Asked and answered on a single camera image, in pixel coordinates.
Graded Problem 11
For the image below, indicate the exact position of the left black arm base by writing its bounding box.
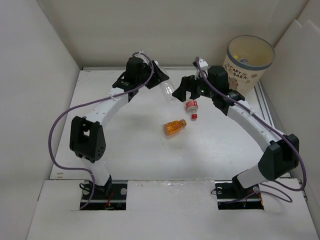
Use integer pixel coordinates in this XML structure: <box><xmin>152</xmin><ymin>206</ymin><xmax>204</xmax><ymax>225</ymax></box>
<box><xmin>79</xmin><ymin>181</ymin><xmax>128</xmax><ymax>211</ymax></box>

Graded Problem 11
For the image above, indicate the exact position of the large clear plastic bottle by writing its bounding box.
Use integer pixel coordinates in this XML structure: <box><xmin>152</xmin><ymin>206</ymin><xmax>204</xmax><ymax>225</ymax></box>
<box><xmin>159</xmin><ymin>80</ymin><xmax>175</xmax><ymax>103</ymax></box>

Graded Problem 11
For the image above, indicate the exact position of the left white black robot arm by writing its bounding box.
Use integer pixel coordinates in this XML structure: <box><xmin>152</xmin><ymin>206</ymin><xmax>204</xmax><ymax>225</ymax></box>
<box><xmin>69</xmin><ymin>55</ymin><xmax>169</xmax><ymax>199</ymax></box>

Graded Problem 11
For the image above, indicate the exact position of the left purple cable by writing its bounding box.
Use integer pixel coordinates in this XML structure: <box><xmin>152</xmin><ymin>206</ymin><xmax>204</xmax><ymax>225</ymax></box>
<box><xmin>48</xmin><ymin>51</ymin><xmax>155</xmax><ymax>210</ymax></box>

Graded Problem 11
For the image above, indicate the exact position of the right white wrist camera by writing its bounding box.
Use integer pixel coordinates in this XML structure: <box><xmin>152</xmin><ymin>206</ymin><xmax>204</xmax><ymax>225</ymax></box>
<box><xmin>192</xmin><ymin>58</ymin><xmax>209</xmax><ymax>79</ymax></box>

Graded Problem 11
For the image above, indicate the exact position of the purple cable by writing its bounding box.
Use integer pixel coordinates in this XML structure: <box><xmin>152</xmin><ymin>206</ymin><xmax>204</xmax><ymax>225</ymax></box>
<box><xmin>194</xmin><ymin>56</ymin><xmax>307</xmax><ymax>204</ymax></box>
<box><xmin>48</xmin><ymin>51</ymin><xmax>155</xmax><ymax>210</ymax></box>

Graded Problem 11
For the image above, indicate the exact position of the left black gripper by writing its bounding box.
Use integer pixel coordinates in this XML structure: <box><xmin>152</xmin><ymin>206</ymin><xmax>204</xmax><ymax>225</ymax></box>
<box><xmin>136</xmin><ymin>61</ymin><xmax>169</xmax><ymax>90</ymax></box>

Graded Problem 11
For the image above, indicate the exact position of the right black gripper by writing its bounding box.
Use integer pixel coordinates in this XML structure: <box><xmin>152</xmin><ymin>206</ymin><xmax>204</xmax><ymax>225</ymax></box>
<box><xmin>172</xmin><ymin>71</ymin><xmax>217</xmax><ymax>102</ymax></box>

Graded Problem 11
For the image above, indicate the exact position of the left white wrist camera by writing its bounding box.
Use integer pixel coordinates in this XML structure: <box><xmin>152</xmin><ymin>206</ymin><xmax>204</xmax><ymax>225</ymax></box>
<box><xmin>134</xmin><ymin>50</ymin><xmax>150</xmax><ymax>64</ymax></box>

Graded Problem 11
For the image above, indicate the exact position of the clear bottle red label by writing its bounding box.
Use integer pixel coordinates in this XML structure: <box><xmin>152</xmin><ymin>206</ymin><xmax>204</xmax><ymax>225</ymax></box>
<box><xmin>185</xmin><ymin>100</ymin><xmax>199</xmax><ymax>120</ymax></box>

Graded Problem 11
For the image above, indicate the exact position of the blue label bottle white cap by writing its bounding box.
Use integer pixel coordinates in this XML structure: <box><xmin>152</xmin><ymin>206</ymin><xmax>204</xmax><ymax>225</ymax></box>
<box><xmin>240</xmin><ymin>57</ymin><xmax>248</xmax><ymax>63</ymax></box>

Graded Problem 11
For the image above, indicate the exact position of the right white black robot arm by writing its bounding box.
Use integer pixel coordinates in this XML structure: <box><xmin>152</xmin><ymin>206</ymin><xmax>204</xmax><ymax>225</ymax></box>
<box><xmin>172</xmin><ymin>66</ymin><xmax>299</xmax><ymax>197</ymax></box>

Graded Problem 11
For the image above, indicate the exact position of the orange bottle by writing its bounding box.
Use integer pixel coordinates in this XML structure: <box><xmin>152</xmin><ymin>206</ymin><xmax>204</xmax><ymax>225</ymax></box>
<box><xmin>163</xmin><ymin>119</ymin><xmax>187</xmax><ymax>137</ymax></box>

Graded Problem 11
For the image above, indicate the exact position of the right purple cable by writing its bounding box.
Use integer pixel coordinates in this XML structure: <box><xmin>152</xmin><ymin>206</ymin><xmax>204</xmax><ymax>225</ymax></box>
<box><xmin>194</xmin><ymin>56</ymin><xmax>307</xmax><ymax>204</ymax></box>

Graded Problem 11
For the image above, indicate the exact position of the cream capybara bin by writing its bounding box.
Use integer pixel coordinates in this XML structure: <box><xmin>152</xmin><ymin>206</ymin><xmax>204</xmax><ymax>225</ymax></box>
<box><xmin>222</xmin><ymin>35</ymin><xmax>275</xmax><ymax>96</ymax></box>

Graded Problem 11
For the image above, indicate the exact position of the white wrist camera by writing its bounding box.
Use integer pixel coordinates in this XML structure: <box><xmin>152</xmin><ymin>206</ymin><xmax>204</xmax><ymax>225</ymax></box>
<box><xmin>192</xmin><ymin>58</ymin><xmax>209</xmax><ymax>79</ymax></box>
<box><xmin>134</xmin><ymin>50</ymin><xmax>150</xmax><ymax>64</ymax></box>

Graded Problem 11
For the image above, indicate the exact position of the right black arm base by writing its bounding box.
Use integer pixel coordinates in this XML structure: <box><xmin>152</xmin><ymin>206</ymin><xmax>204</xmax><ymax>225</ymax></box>
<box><xmin>211</xmin><ymin>180</ymin><xmax>264</xmax><ymax>210</ymax></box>

